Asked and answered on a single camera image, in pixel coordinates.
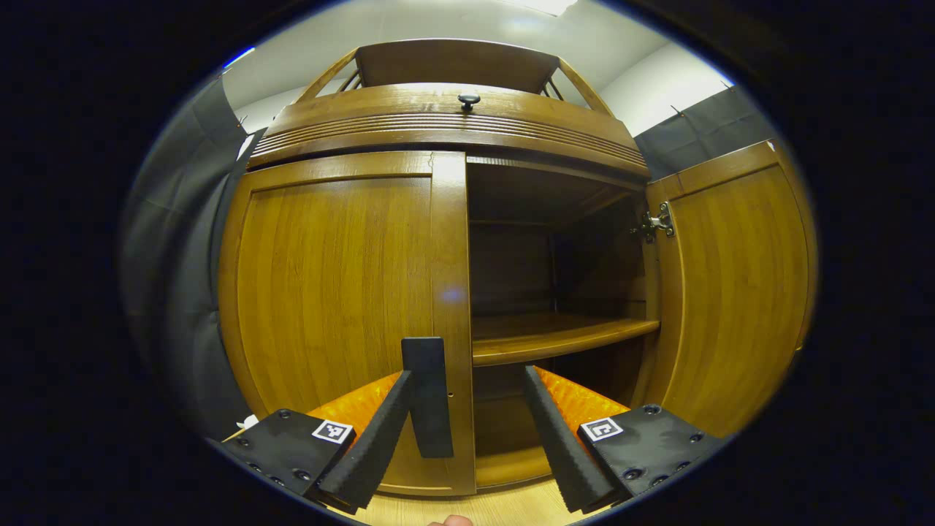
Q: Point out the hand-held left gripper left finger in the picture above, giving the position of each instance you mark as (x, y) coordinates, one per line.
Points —
(372, 446)

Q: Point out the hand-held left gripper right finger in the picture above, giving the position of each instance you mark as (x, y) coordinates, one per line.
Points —
(559, 453)

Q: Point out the wooden shoe cabinet door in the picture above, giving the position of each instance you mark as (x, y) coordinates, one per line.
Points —
(329, 292)
(738, 292)

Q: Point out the wooden double-door shoe cabinet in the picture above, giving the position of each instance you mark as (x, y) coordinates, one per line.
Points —
(438, 117)

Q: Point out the metal door hinge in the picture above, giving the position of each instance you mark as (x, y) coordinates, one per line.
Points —
(657, 223)

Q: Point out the wooden inner shelf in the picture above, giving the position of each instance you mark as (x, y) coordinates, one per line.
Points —
(540, 340)

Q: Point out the white plastic object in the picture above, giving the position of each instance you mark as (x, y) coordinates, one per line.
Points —
(247, 422)

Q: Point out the black round knob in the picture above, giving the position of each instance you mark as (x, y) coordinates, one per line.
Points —
(469, 101)

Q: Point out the large ceiling light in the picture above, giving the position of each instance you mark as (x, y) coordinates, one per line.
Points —
(544, 6)

